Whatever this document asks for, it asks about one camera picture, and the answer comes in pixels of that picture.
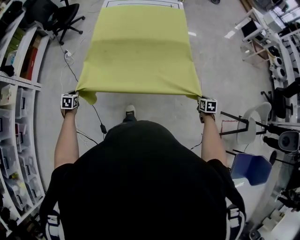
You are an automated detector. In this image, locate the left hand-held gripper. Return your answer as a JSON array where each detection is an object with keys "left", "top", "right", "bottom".
[{"left": 60, "top": 90, "right": 80, "bottom": 116}]

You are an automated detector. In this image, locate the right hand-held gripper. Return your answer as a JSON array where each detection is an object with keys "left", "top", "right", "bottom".
[{"left": 196, "top": 94, "right": 218, "bottom": 123}]

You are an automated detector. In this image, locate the yellow-green tablecloth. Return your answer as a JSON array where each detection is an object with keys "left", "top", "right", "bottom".
[{"left": 75, "top": 5, "right": 203, "bottom": 105}]

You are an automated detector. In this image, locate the person's right forearm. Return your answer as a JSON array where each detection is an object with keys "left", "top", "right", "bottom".
[{"left": 201, "top": 113, "right": 228, "bottom": 167}]

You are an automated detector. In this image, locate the person's left forearm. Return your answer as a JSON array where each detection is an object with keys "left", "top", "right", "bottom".
[{"left": 54, "top": 108, "right": 80, "bottom": 169}]

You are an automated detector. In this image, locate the clear plastic storage bin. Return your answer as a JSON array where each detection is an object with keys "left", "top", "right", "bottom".
[
  {"left": 0, "top": 145, "right": 19, "bottom": 179},
  {"left": 14, "top": 119, "right": 31, "bottom": 150},
  {"left": 15, "top": 87, "right": 33, "bottom": 118}
]

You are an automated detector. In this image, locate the white chair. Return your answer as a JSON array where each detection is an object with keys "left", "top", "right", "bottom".
[{"left": 236, "top": 101, "right": 272, "bottom": 145}]

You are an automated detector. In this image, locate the white shelving unit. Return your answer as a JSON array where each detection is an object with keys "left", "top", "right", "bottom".
[{"left": 0, "top": 0, "right": 51, "bottom": 237}]

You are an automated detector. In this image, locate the person's dark trouser leg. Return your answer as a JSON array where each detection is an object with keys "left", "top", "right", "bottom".
[{"left": 122, "top": 114, "right": 138, "bottom": 125}]

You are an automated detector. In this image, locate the blue chair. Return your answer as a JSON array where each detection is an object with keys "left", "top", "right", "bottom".
[{"left": 230, "top": 152, "right": 273, "bottom": 187}]

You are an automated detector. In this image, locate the black swivel chair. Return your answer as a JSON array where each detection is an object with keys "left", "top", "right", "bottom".
[{"left": 260, "top": 79, "right": 300, "bottom": 120}]

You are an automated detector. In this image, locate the white side table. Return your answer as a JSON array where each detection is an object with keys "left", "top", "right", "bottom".
[{"left": 235, "top": 7, "right": 277, "bottom": 68}]

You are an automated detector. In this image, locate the black office chair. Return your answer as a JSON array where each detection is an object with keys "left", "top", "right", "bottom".
[{"left": 25, "top": 0, "right": 86, "bottom": 46}]

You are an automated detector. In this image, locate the grey round fan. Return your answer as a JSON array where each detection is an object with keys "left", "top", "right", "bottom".
[{"left": 277, "top": 130, "right": 300, "bottom": 153}]

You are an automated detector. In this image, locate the person's black shirt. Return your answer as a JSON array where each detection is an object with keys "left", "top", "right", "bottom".
[{"left": 39, "top": 120, "right": 247, "bottom": 240}]

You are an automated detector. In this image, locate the black power adapter cable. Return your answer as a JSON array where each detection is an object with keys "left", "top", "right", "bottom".
[{"left": 56, "top": 35, "right": 108, "bottom": 146}]

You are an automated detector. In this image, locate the black metal frame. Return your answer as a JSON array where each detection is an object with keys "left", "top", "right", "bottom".
[{"left": 219, "top": 111, "right": 270, "bottom": 137}]

